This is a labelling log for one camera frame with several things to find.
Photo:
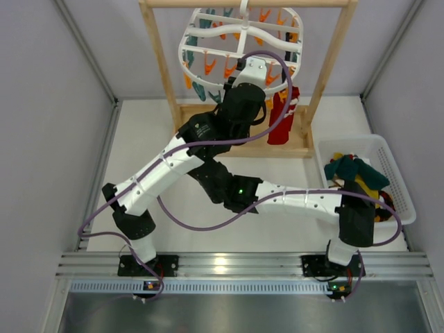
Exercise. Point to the red sock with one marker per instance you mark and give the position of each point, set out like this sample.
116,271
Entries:
280,134

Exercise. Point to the white oval clip hanger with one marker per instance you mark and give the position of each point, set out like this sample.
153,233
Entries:
215,39

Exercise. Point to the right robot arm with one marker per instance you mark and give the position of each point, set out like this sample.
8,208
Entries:
348,208

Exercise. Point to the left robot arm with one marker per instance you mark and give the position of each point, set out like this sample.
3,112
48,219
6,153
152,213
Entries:
191,152

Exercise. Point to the wooden hanger stand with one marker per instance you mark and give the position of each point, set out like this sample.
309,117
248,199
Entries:
300,143

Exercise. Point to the teal sock in basket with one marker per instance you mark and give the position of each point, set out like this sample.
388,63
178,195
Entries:
346,167

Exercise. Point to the white plastic basket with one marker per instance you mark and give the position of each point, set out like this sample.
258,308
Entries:
374,151

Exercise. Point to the yellow sock in basket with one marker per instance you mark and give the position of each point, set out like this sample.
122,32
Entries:
370,187

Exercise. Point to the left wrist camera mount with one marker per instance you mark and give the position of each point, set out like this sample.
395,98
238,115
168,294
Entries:
252,70

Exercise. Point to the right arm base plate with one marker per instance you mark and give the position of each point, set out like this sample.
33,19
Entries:
317,266

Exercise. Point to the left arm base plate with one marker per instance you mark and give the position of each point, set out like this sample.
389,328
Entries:
162,265

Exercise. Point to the grey slotted cable duct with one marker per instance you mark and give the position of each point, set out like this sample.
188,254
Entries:
207,287

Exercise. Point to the aluminium rail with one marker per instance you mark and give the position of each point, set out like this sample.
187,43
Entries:
378,265

